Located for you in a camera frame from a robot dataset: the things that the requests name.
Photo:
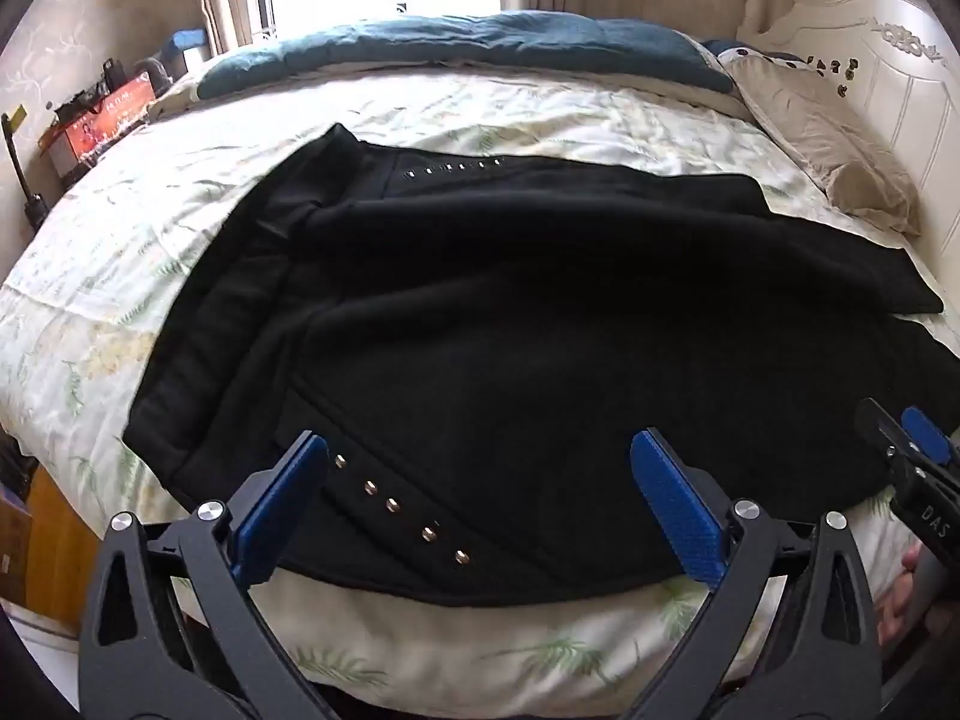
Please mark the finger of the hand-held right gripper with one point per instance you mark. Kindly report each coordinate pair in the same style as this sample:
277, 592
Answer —
919, 495
930, 439

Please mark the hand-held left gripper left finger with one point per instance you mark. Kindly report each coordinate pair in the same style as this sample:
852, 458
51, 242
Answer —
277, 510

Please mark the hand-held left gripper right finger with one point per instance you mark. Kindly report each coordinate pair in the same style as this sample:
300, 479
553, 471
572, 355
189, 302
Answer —
675, 510

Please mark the black studded pants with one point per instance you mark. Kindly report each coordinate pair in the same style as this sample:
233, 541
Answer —
487, 315

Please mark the person's right hand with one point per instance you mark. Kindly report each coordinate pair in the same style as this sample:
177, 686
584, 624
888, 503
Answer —
896, 611

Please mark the cardboard box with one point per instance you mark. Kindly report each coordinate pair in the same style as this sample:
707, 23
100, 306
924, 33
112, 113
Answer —
15, 540

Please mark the leaf print bed sheet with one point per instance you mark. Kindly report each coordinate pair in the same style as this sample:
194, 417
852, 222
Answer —
150, 240

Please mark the beige pillow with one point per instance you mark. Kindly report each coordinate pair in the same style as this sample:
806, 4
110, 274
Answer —
817, 135

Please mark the white carved headboard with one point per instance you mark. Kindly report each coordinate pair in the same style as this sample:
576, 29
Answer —
900, 90

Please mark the dotted white pillow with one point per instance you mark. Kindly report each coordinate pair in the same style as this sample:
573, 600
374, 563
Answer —
787, 61

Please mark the red printed box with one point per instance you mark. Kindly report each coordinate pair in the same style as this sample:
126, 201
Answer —
97, 120

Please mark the black handheld device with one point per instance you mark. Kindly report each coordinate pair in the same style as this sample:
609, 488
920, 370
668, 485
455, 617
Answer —
21, 165

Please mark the blue box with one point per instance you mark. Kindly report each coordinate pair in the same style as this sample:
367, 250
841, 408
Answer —
187, 45

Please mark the teal blanket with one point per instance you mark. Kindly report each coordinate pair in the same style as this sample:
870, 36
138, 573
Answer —
450, 45

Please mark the wooden bed frame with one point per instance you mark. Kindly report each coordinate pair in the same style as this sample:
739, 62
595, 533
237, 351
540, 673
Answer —
56, 540

